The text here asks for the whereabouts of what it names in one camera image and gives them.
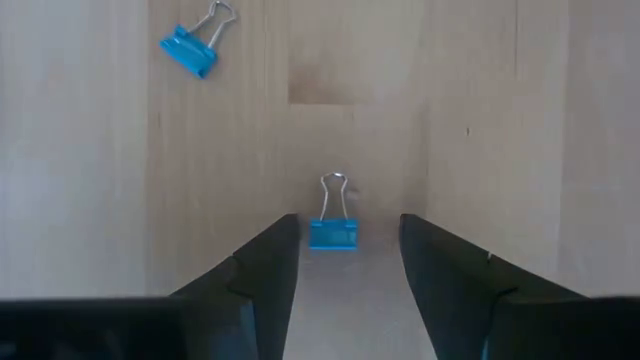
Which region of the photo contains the blue binder clip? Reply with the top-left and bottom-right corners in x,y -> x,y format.
158,0 -> 238,80
308,171 -> 360,251

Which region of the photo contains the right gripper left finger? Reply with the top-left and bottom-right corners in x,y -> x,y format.
169,213 -> 302,360

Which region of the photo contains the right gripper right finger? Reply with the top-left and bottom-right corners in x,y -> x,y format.
398,213 -> 586,360

